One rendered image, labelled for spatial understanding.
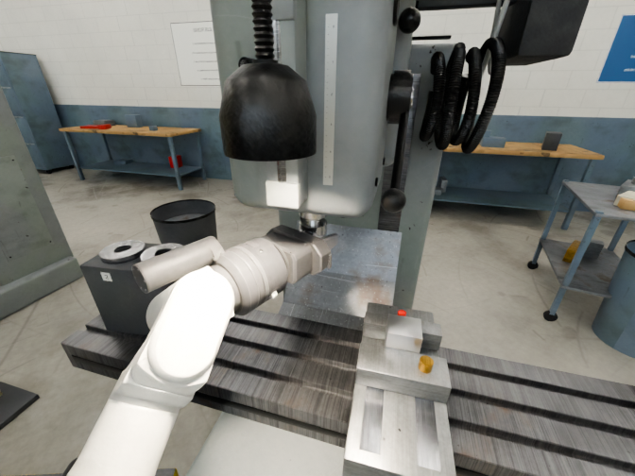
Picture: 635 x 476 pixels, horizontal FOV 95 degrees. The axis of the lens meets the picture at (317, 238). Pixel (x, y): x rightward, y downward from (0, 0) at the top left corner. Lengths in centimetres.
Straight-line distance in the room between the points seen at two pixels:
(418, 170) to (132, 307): 76
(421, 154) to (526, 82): 407
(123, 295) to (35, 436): 141
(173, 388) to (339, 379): 40
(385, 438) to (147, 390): 34
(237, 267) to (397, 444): 34
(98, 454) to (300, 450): 41
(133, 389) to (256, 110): 26
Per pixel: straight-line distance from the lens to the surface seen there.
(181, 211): 276
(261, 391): 65
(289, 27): 33
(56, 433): 208
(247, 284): 36
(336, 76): 35
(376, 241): 88
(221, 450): 70
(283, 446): 68
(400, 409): 56
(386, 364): 55
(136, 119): 617
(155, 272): 36
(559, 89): 496
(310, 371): 67
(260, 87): 21
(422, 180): 83
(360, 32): 35
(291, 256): 41
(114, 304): 82
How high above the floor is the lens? 146
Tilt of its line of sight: 27 degrees down
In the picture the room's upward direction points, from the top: straight up
